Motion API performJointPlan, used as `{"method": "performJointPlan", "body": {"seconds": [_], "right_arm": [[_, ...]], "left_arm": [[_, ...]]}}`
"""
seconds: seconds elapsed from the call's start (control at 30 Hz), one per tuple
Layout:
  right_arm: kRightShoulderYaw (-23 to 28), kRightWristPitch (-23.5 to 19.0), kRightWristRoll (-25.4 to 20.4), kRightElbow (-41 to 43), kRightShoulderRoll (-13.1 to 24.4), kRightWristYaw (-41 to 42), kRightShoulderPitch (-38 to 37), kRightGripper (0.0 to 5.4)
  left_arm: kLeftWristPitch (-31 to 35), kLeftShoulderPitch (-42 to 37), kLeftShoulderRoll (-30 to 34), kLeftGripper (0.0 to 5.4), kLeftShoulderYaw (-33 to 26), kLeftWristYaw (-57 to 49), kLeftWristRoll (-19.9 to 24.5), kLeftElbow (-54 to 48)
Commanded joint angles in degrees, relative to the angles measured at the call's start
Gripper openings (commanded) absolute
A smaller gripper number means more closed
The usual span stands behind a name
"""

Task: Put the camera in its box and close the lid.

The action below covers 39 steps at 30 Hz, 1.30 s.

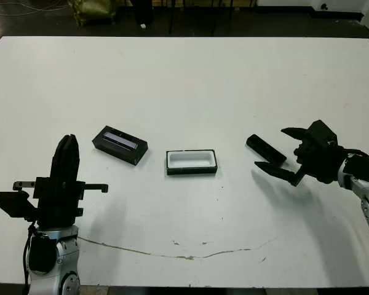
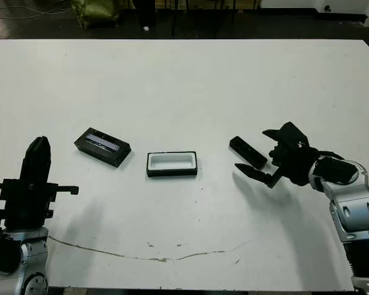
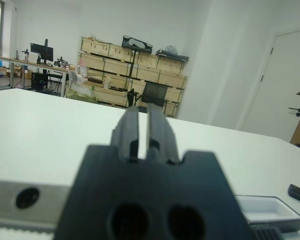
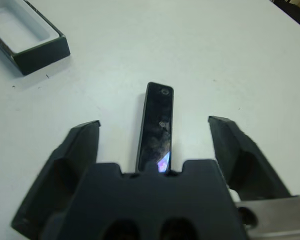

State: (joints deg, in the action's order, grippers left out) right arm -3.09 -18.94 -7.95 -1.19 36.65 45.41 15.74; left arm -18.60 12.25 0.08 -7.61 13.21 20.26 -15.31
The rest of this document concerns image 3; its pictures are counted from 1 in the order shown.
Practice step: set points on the black flat tray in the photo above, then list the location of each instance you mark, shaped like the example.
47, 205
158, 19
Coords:
176, 58

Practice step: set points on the pink white package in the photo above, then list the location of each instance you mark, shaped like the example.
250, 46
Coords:
82, 67

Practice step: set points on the black computer monitor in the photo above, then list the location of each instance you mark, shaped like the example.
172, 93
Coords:
41, 51

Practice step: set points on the small black desktop device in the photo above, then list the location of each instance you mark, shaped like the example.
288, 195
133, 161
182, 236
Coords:
60, 62

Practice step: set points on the black mesh office chair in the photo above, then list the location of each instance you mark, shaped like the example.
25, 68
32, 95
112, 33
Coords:
153, 91

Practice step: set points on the wooden desk white legs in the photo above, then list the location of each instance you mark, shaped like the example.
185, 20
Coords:
62, 85

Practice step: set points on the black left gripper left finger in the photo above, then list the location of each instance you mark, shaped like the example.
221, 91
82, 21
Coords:
128, 130

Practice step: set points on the black open case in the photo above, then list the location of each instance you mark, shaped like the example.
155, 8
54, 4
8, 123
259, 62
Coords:
138, 49

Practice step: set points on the black box white lining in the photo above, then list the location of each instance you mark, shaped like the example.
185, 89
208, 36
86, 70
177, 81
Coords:
265, 210

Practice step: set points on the grey metal table frame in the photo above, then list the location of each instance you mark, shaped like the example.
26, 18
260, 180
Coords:
11, 75

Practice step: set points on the olive green plastic bag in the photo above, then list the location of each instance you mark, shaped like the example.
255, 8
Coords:
77, 96

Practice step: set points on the small translucent plastic bag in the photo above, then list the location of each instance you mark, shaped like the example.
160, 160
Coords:
171, 49

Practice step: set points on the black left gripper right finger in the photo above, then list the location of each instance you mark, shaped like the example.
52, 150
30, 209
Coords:
160, 130

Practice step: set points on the white crumpled plastic bag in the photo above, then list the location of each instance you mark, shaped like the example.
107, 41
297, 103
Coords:
75, 77

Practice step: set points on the white door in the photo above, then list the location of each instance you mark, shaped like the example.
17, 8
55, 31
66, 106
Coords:
277, 80

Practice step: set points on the light wooden crate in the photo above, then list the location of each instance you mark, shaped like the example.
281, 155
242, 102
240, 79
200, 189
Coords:
170, 65
95, 46
148, 73
109, 95
173, 79
117, 66
92, 61
120, 53
175, 94
117, 81
147, 60

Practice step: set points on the black computer tower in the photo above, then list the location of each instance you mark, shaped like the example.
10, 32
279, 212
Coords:
38, 81

